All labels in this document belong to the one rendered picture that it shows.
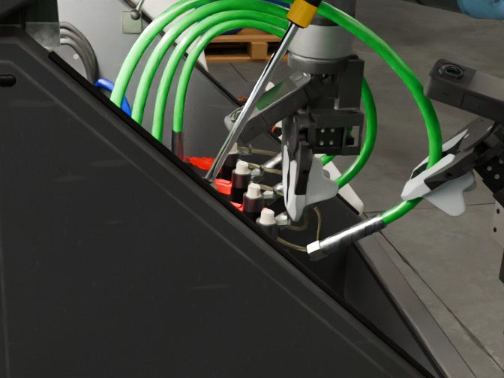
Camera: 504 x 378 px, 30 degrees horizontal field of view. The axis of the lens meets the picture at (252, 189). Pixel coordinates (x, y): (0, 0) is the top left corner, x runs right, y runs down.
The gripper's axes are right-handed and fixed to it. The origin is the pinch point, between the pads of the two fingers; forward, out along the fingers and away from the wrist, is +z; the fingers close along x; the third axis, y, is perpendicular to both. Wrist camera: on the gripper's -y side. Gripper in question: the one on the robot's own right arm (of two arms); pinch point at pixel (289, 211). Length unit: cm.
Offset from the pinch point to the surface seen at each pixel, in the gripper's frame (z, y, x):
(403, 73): -21.7, 7.5, -13.3
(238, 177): 1.5, -3.5, 14.8
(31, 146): -23, -30, -35
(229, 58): 111, 83, 462
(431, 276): 114, 106, 179
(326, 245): -0.7, 1.5, -11.0
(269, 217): 0.3, -2.8, -0.7
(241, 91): 15, 14, 96
